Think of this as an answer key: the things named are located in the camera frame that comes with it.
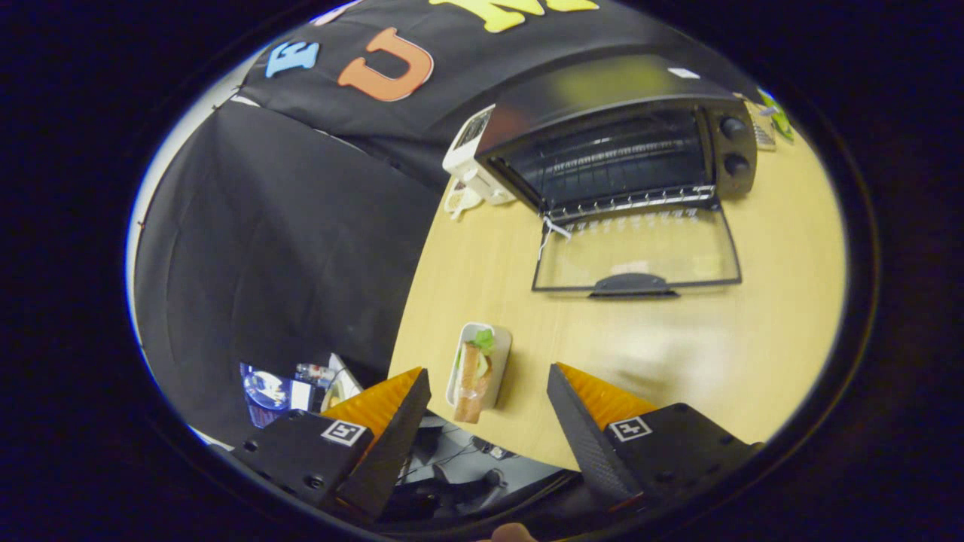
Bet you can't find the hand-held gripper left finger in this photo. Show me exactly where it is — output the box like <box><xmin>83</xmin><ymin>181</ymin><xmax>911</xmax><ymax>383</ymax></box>
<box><xmin>230</xmin><ymin>367</ymin><xmax>432</xmax><ymax>522</ymax></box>

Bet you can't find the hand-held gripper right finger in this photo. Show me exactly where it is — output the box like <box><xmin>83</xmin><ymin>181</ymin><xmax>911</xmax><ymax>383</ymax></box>
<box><xmin>547</xmin><ymin>363</ymin><xmax>763</xmax><ymax>509</ymax></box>

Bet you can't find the sandwich with lettuce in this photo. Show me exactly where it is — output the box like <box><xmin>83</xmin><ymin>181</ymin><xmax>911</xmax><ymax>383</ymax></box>
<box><xmin>453</xmin><ymin>328</ymin><xmax>496</xmax><ymax>424</ymax></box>

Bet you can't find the black toaster oven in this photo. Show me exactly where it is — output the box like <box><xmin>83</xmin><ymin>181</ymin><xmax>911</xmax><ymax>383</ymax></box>
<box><xmin>474</xmin><ymin>54</ymin><xmax>758</xmax><ymax>299</ymax></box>

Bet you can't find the white rectangular food tray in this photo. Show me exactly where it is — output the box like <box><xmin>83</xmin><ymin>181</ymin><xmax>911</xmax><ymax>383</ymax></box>
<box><xmin>445</xmin><ymin>322</ymin><xmax>514</xmax><ymax>412</ymax></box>

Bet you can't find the white folded card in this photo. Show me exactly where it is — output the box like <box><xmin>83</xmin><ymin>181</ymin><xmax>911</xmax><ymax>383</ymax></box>
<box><xmin>322</xmin><ymin>353</ymin><xmax>364</xmax><ymax>412</ymax></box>

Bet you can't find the blue printed box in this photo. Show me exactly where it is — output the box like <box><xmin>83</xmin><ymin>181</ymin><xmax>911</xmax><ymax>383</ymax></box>
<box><xmin>239</xmin><ymin>362</ymin><xmax>314</xmax><ymax>428</ymax></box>

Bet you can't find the clear bottle with green label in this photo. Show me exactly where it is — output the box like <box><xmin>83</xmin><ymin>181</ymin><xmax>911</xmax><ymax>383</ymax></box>
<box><xmin>757</xmin><ymin>87</ymin><xmax>796</xmax><ymax>144</ymax></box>

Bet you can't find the white string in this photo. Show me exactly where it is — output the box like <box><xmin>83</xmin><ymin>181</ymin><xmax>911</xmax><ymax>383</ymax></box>
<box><xmin>538</xmin><ymin>215</ymin><xmax>573</xmax><ymax>261</ymax></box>

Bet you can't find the metal oven wire rack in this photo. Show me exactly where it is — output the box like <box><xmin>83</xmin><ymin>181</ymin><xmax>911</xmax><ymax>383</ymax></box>
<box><xmin>544</xmin><ymin>184</ymin><xmax>718</xmax><ymax>224</ymax></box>

